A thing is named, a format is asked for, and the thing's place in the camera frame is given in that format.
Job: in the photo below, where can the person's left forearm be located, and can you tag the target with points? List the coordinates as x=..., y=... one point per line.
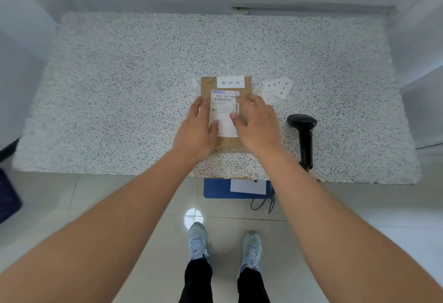
x=103, y=237

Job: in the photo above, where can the person's left thumb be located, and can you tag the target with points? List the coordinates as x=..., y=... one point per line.
x=214, y=129

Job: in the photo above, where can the person's left hand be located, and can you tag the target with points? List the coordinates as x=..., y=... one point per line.
x=193, y=136

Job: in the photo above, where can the person's left black trouser leg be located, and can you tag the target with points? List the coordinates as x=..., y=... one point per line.
x=197, y=282

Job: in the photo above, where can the small white paper scrap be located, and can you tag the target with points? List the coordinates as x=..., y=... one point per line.
x=195, y=83

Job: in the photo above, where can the person's right black trouser leg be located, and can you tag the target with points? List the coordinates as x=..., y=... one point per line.
x=252, y=287

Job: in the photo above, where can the dark blue plastic crate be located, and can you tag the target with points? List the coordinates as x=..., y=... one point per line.
x=8, y=199

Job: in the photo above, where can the white paper label slip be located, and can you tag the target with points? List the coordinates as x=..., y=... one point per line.
x=271, y=86
x=270, y=98
x=286, y=88

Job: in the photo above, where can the black barcode scanner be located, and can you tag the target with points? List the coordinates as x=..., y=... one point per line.
x=305, y=133

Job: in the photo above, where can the person's light blue sneaker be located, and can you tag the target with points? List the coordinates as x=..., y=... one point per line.
x=198, y=240
x=251, y=251

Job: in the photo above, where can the white rectangular text sticker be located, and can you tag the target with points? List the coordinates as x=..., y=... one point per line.
x=230, y=82

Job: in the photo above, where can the person's black trouser leg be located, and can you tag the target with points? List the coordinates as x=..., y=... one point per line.
x=252, y=287
x=197, y=282

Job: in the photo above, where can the person's right hand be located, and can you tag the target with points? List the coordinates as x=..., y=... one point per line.
x=259, y=126

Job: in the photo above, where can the person's right thumb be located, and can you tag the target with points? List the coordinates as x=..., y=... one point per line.
x=235, y=121

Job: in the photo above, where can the person's right forearm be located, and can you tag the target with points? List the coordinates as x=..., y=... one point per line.
x=339, y=237

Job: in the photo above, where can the white shipping label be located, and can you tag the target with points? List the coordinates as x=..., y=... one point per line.
x=224, y=112

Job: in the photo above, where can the person's left light blue sneaker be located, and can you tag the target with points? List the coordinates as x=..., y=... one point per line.
x=198, y=240

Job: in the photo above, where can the brown cardboard parcel box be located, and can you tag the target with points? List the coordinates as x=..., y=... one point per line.
x=207, y=86

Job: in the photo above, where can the blue plastic bin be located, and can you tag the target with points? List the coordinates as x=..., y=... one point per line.
x=216, y=188

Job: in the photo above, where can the person's right light blue sneaker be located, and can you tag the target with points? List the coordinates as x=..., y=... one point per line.
x=251, y=251

